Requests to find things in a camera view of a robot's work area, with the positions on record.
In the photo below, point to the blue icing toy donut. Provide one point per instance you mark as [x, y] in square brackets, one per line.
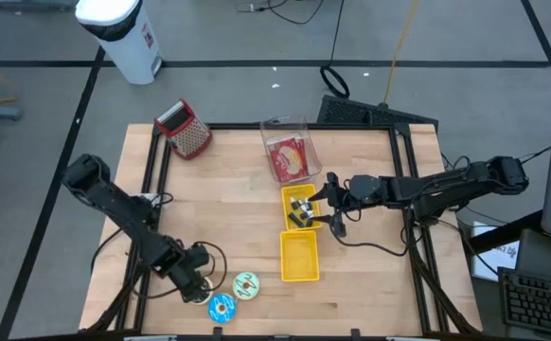
[222, 308]

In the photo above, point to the red popcorn bag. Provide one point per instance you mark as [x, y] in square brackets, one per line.
[289, 158]

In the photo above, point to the yellow plastic basket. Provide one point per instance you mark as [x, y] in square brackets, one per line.
[299, 256]
[314, 189]

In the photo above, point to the black perforated floor panel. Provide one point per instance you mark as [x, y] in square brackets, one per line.
[351, 111]

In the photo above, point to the mint icing toy donut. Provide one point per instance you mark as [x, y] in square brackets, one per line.
[246, 286]

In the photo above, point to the black table frame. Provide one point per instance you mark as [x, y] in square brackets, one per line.
[237, 126]

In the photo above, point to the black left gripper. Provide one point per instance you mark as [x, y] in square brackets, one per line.
[188, 265]

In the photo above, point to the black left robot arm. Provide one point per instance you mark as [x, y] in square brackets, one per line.
[114, 203]

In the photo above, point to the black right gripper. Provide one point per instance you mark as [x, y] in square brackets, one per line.
[363, 189]

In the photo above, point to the white paper sheet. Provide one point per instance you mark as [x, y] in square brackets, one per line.
[498, 258]

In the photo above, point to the black keyboard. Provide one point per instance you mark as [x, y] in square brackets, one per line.
[540, 303]

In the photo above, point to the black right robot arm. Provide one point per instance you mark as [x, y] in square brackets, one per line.
[446, 187]

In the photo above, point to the cream toy donut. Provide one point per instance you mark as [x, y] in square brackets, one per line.
[210, 290]

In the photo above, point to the white trash can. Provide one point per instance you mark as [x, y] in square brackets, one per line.
[119, 42]

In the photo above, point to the clear plastic container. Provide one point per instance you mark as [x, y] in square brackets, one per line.
[275, 128]

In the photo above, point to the dark grey laptop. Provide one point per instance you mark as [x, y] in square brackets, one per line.
[540, 258]

